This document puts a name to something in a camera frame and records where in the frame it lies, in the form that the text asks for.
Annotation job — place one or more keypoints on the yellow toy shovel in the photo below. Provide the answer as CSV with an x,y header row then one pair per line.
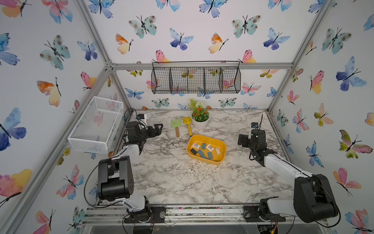
x,y
188,122

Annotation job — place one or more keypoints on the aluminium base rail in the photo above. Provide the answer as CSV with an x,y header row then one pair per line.
x,y
184,214

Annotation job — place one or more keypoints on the white pot artificial plant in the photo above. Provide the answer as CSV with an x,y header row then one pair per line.
x,y
200,114

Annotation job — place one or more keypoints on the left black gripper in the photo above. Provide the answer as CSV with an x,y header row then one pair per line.
x,y
157,132

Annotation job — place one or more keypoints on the yellow plastic storage box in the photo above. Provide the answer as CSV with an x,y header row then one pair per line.
x,y
217,159

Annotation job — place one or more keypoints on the green garden fork wooden handle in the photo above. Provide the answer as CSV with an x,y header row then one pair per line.
x,y
176,123

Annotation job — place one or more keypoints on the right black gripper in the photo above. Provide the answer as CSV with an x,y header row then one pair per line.
x,y
246,137

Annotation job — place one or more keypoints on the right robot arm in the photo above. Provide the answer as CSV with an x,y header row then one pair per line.
x,y
313,198

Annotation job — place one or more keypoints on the white mesh wall basket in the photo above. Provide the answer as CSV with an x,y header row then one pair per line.
x,y
95,130

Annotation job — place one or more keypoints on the dark grey eraser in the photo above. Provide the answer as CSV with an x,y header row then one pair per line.
x,y
193,151

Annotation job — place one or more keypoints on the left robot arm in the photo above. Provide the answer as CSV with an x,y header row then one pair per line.
x,y
115,177

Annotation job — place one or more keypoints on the black wire wall basket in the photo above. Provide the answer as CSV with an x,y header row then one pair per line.
x,y
196,77

